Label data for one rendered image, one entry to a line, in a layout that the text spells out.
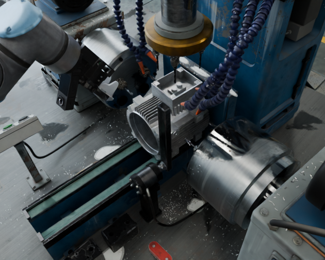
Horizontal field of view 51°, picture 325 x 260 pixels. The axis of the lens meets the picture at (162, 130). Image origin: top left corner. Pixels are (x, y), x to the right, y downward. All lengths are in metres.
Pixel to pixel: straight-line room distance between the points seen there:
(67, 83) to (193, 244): 0.61
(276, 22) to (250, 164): 0.37
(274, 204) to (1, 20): 0.66
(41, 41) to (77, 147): 0.69
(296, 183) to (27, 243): 0.82
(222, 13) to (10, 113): 0.98
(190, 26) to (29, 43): 0.39
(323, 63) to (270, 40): 2.24
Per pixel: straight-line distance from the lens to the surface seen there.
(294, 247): 0.75
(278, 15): 0.94
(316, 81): 2.30
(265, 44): 1.00
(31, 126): 1.11
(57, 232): 1.04
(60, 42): 0.77
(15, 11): 0.74
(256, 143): 0.87
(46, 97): 1.61
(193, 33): 0.88
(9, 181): 1.36
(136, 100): 1.09
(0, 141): 1.11
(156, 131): 0.98
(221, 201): 0.88
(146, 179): 0.94
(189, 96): 1.03
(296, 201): 0.79
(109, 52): 1.16
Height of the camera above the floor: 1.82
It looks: 49 degrees down
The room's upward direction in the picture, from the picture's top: 3 degrees counter-clockwise
